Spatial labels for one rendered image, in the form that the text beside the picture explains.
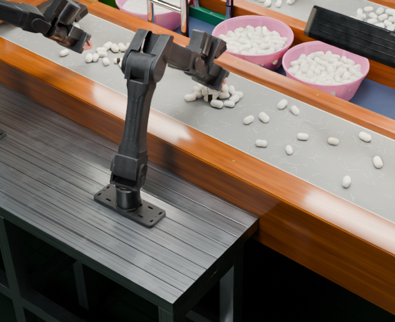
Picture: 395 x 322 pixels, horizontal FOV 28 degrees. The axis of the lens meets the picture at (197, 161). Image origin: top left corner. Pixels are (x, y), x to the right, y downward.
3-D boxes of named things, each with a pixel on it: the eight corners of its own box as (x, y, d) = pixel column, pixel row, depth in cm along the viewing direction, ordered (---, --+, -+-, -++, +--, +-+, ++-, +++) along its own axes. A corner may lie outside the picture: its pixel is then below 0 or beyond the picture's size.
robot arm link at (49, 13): (73, 0, 237) (41, -19, 228) (84, 12, 231) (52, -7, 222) (52, 32, 239) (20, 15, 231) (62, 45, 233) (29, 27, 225)
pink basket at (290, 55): (336, 122, 238) (339, 95, 232) (263, 92, 252) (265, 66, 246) (381, 84, 254) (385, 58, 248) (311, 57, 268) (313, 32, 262)
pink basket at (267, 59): (281, 87, 254) (283, 61, 248) (201, 73, 261) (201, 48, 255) (300, 46, 274) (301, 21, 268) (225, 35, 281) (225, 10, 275)
